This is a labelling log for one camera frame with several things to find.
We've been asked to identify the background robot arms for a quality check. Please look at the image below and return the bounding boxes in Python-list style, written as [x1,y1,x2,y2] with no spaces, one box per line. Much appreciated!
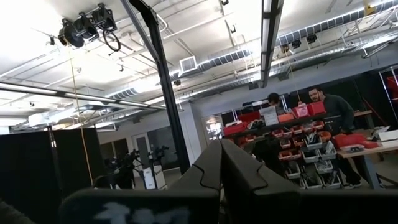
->
[93,144,171,190]

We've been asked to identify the wooden work table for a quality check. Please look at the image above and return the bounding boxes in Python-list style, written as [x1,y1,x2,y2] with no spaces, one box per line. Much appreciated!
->
[336,143,398,190]

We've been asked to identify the yellow hanging cable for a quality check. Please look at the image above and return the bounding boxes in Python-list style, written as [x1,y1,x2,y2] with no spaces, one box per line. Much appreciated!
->
[66,46,95,187]

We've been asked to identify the silver air duct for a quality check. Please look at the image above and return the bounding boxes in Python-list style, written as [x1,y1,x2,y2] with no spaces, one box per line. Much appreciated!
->
[107,0,398,100]

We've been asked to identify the white sign card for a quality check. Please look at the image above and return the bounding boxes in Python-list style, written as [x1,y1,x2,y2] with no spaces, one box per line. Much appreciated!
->
[259,106,280,127]

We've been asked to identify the parts shelf with bins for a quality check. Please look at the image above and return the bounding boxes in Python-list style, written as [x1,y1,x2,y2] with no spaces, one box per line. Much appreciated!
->
[222,99,346,190]

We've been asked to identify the black ceiling cable reel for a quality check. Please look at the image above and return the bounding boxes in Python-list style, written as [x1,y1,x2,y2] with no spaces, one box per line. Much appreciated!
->
[57,17,85,49]
[90,2,118,32]
[73,11,100,43]

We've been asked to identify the long LED light bar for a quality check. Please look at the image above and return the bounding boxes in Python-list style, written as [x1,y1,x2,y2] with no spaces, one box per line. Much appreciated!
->
[0,81,185,112]

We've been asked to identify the small red storage bin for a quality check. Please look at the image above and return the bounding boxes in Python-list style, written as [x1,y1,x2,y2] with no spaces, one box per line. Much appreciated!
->
[307,100,327,117]

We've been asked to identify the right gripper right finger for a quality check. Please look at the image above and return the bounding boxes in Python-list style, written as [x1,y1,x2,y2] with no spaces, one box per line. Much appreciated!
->
[221,138,302,224]

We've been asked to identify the black frame post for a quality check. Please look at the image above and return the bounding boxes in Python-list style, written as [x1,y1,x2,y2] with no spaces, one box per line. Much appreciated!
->
[119,0,192,175]

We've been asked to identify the white box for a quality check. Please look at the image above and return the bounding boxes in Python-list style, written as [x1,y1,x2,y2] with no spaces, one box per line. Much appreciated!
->
[142,164,168,190]

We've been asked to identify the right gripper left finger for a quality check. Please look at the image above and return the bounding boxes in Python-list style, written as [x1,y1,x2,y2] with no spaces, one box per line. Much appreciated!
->
[167,139,223,202]

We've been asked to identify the red items pile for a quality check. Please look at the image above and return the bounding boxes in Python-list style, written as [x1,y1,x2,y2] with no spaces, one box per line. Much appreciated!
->
[331,133,379,150]

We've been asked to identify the person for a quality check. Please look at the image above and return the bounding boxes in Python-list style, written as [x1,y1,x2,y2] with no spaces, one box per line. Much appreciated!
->
[307,86,363,190]
[266,92,286,116]

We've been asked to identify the black overhead light bar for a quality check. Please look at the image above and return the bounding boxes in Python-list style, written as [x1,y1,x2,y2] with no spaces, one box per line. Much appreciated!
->
[259,0,285,89]

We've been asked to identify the white ceiling vent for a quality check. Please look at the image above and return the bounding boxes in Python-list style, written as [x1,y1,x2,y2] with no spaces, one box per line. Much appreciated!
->
[178,55,198,73]

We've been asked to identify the black room partition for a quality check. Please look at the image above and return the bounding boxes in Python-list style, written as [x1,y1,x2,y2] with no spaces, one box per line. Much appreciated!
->
[0,126,107,224]

